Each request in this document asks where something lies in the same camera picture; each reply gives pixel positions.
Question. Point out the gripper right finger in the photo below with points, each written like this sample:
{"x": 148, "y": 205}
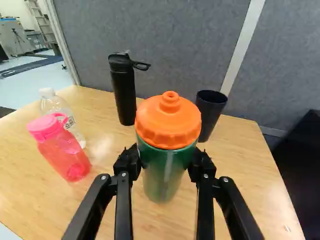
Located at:
{"x": 206, "y": 200}

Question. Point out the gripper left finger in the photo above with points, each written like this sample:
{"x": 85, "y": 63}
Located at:
{"x": 122, "y": 200}

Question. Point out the green bottle with orange cap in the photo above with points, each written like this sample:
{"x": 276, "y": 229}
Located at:
{"x": 162, "y": 170}

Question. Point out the pink translucent bottle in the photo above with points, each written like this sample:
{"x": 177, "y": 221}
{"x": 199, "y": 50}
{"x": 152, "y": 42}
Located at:
{"x": 61, "y": 150}

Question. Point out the tall black bottle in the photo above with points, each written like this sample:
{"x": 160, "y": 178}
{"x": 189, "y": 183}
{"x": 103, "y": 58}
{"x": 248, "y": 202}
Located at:
{"x": 123, "y": 95}

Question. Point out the clear plastic bottle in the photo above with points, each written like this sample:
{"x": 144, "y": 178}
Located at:
{"x": 58, "y": 105}

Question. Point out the wooden table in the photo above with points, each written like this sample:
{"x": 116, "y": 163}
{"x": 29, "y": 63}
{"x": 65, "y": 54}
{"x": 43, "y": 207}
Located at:
{"x": 50, "y": 200}

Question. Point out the black cup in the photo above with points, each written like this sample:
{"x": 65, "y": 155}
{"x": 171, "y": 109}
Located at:
{"x": 208, "y": 112}

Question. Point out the grey fabric partition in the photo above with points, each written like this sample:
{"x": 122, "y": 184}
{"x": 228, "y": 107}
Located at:
{"x": 175, "y": 45}

